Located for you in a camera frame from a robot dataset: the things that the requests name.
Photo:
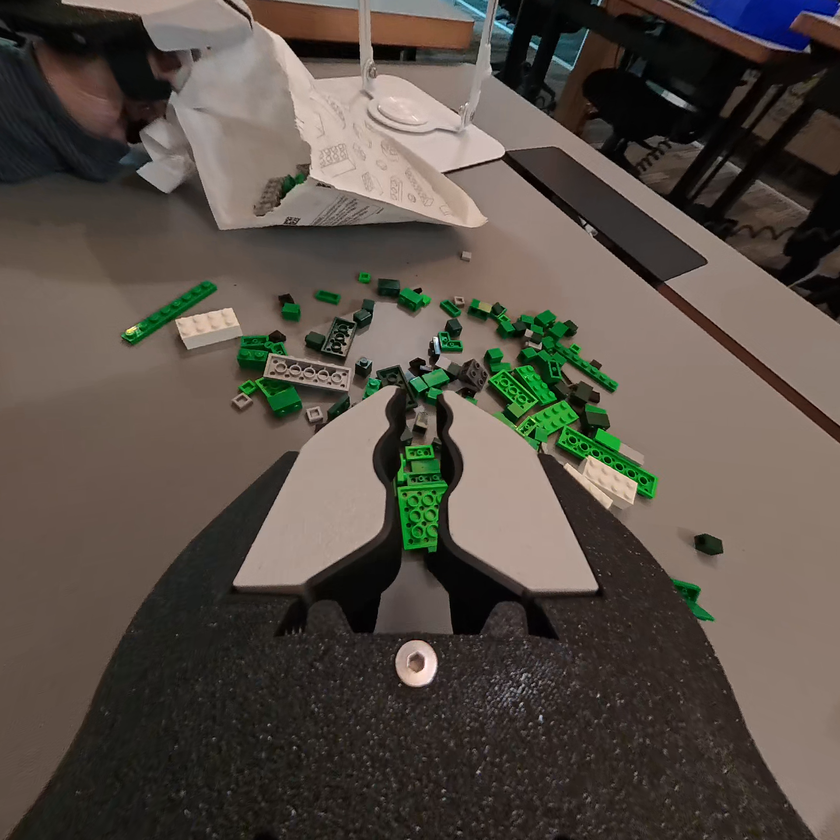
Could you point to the grey long plate brick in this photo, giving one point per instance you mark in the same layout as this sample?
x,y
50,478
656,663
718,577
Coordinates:
x,y
307,373

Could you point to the black office chair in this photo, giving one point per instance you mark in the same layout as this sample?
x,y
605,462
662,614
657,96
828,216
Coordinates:
x,y
636,105

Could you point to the wide green plate brick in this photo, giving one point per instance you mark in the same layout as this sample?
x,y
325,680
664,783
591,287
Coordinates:
x,y
420,518

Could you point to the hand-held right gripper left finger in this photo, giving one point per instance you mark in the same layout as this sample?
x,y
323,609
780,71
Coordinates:
x,y
321,518

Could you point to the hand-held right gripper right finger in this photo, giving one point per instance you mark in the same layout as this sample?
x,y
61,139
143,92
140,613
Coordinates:
x,y
512,518

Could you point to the long green plate brick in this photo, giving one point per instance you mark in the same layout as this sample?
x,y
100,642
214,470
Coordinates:
x,y
170,312

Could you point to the wooden background desk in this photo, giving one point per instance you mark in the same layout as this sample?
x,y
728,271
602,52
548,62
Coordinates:
x,y
722,39

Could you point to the person's left forearm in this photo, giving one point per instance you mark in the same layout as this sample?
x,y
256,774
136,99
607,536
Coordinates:
x,y
33,131

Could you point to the white toy brick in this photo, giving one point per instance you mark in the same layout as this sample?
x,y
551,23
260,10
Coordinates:
x,y
581,485
613,479
207,327

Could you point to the pile of green toy bricks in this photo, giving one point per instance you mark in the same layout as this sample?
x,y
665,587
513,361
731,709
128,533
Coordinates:
x,y
558,413

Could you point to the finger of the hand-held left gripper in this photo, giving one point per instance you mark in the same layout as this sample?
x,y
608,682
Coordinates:
x,y
164,19

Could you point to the person's left hand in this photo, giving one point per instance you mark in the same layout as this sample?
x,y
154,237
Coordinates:
x,y
92,98

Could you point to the white printed paper bag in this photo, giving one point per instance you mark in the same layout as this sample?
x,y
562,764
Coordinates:
x,y
262,131

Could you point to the blue storage bin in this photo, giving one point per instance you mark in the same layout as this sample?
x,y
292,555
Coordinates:
x,y
754,16

